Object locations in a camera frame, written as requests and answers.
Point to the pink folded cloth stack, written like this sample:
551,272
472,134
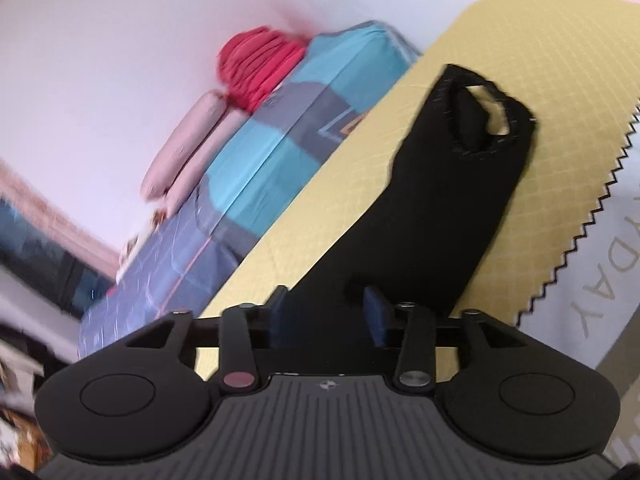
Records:
181,162

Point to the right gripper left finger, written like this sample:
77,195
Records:
237,334

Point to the black pants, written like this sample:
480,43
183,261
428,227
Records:
422,239

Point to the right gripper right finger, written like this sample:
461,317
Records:
416,333

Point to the red folded cloth stack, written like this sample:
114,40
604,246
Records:
252,64

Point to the teal grey folded blanket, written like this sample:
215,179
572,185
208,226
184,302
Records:
296,129

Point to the yellow patterned bed sheet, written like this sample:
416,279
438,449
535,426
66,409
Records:
522,413

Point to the blue plaid folded blanket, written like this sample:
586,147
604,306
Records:
180,267

